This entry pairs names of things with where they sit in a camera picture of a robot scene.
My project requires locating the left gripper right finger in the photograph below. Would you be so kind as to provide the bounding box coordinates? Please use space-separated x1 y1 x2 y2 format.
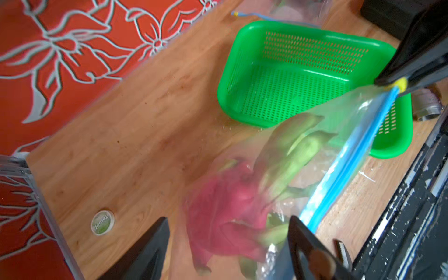
288 216 354 280

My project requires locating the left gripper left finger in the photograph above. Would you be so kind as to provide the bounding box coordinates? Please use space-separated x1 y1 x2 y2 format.
99 217 170 280

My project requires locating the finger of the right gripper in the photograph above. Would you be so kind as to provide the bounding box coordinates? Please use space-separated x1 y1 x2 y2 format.
374 1 448 96

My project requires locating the clear zip-top bag blue seal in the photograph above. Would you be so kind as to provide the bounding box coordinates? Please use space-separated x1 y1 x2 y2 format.
169 78 407 280

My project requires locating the pink dragon fruit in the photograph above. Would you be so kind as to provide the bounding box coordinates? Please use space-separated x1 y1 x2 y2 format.
184 113 336 280

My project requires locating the far clear zip-top bag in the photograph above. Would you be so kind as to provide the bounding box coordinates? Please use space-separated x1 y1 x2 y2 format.
231 0 333 28

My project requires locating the metal pipe fitting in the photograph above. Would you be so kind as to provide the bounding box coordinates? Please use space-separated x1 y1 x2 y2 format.
411 84 444 121

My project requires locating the yellow white tape roll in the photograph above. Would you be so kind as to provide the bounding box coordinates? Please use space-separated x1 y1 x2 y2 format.
91 210 115 236

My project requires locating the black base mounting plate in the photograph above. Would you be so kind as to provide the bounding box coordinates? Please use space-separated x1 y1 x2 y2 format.
353 110 448 280

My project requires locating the green plastic basket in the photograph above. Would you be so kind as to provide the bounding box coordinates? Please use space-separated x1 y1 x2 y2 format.
216 20 414 160

